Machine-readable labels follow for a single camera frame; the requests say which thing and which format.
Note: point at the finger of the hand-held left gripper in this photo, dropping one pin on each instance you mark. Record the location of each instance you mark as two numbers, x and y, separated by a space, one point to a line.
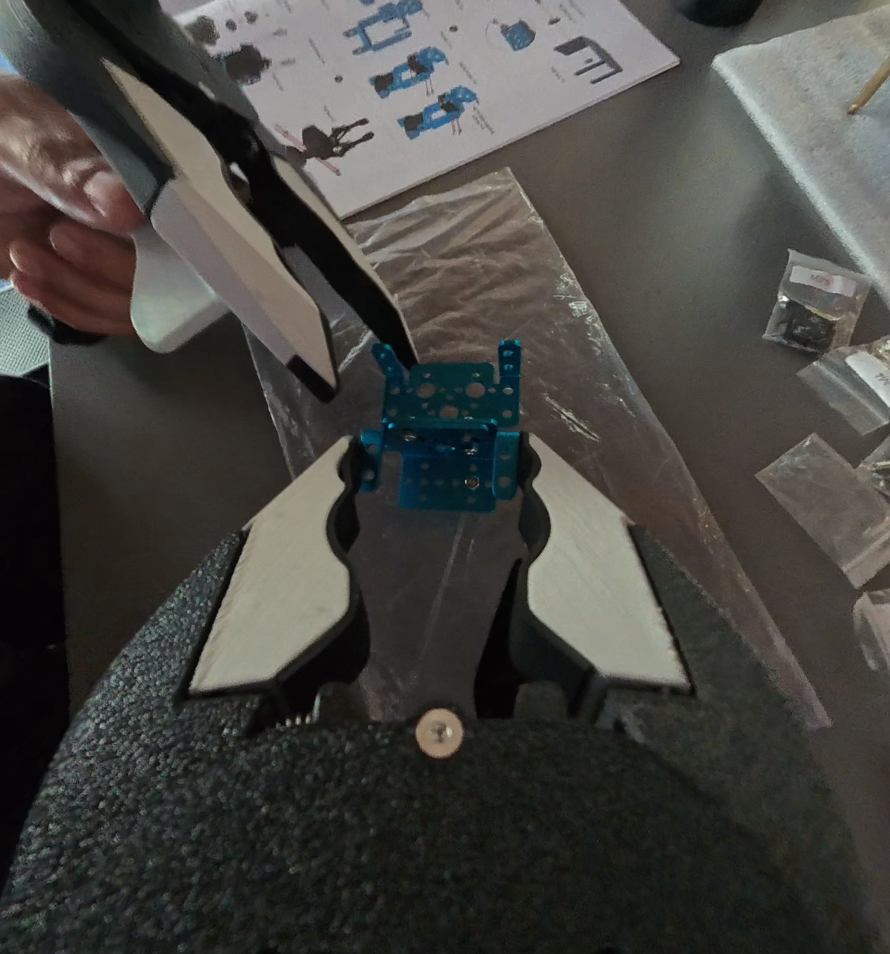
325 209
214 223

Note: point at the white instruction booklet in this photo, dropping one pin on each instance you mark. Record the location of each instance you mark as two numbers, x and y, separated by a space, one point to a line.
415 164

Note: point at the white foam slab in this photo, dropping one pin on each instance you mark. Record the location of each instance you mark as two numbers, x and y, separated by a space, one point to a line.
825 112

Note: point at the person's left hand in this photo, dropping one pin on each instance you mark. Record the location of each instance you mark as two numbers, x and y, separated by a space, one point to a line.
27 164

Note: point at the pile of small screw bags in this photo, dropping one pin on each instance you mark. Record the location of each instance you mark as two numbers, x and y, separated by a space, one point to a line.
832 507

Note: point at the person's black clothing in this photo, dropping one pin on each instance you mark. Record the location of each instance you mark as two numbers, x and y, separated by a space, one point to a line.
5 596

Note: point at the black ribbed cylinder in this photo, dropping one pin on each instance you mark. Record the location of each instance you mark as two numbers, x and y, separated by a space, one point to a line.
713 9

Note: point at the large clear plastic bag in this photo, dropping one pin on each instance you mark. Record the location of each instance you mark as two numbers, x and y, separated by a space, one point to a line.
527 261

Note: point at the blue metal bracket assembly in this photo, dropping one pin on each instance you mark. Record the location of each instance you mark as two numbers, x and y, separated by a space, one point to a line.
415 492

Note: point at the dark grey desk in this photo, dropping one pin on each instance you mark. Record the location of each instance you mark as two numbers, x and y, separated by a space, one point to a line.
676 223

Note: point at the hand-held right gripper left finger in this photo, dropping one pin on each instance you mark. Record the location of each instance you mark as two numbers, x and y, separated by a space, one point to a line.
281 596

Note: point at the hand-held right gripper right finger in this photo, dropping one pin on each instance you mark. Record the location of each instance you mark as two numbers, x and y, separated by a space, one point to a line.
601 596

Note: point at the brass standoff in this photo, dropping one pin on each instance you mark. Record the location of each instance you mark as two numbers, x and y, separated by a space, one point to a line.
881 74

